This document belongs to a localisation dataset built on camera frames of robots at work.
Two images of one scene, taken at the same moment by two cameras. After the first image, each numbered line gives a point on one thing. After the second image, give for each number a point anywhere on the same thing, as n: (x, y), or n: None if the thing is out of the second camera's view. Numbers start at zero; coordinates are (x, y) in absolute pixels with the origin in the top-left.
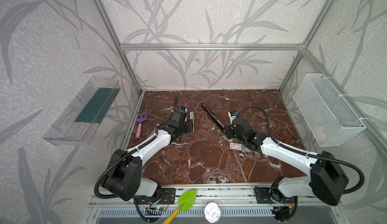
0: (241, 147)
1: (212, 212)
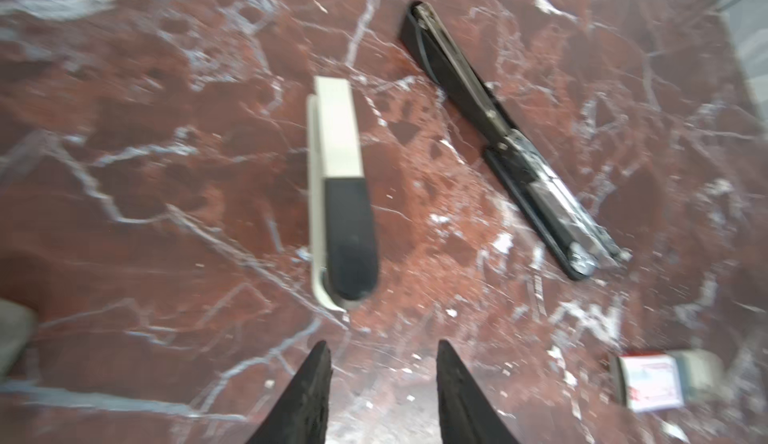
0: (648, 381)
1: None
